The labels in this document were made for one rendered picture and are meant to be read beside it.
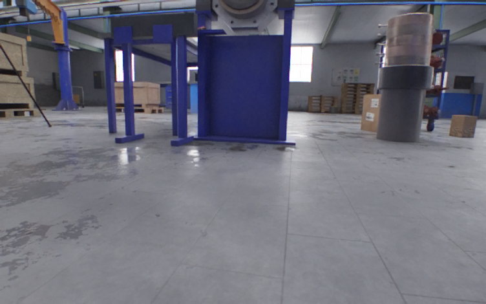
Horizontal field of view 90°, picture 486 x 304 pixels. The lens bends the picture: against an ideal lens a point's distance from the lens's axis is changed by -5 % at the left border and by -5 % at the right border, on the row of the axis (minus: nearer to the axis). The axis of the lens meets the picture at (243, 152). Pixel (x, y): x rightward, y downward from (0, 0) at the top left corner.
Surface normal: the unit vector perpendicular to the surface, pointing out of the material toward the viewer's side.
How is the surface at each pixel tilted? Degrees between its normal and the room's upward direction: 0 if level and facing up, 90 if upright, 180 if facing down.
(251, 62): 90
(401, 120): 90
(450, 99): 90
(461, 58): 90
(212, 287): 0
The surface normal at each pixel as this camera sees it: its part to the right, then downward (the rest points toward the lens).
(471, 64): -0.19, 0.18
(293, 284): 0.03, -0.98
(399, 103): -0.65, 0.12
